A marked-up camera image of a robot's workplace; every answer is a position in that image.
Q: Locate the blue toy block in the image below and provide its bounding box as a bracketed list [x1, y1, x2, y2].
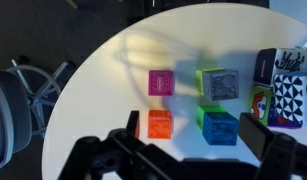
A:
[202, 111, 240, 147]

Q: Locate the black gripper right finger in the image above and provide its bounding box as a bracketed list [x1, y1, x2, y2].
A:
[237, 112, 307, 180]

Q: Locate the orange toy block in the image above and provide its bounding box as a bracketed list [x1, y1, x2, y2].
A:
[147, 109, 174, 140]

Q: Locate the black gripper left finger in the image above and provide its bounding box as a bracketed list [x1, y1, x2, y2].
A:
[57, 110, 207, 180]

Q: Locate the colourful fabric cube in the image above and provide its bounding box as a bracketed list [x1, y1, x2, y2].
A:
[248, 85, 302, 130]

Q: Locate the zebra print fabric cube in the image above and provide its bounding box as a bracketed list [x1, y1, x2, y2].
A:
[252, 36, 307, 87]

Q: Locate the grey toy block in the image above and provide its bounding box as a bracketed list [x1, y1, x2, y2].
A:
[202, 68, 241, 102]

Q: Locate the magenta toy block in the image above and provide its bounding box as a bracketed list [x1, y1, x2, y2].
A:
[147, 69, 175, 97]

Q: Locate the grey office chair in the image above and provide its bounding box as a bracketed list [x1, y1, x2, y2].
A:
[0, 54, 77, 174]

